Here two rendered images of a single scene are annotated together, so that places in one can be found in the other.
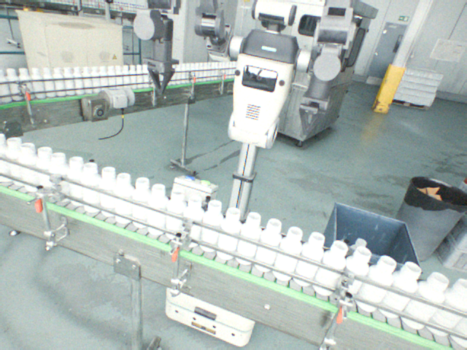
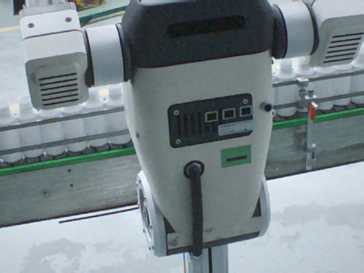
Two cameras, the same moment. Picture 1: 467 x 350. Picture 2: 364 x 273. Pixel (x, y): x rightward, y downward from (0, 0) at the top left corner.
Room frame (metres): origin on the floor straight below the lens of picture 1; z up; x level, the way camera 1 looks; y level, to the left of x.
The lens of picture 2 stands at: (2.30, -0.50, 1.89)
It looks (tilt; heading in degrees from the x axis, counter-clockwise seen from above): 28 degrees down; 155
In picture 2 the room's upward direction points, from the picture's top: 4 degrees counter-clockwise
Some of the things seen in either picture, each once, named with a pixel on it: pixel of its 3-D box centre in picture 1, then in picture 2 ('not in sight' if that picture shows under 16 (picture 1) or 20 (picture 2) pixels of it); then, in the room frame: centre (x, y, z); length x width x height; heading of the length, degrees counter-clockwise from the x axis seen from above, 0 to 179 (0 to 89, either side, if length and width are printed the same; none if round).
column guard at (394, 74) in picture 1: (387, 89); not in sight; (7.73, -3.28, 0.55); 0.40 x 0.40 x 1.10; 78
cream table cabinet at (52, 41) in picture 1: (78, 63); not in sight; (4.36, 2.62, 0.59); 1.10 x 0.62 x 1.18; 150
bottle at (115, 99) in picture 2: (211, 225); (117, 113); (0.69, 0.05, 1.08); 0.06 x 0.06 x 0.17
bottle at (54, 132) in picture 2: (268, 245); (51, 123); (0.65, -0.12, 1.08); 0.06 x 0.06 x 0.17
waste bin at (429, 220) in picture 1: (422, 220); not in sight; (2.20, -1.65, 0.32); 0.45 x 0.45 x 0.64
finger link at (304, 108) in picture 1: (310, 117); not in sight; (0.77, -0.16, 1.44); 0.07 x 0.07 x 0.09; 77
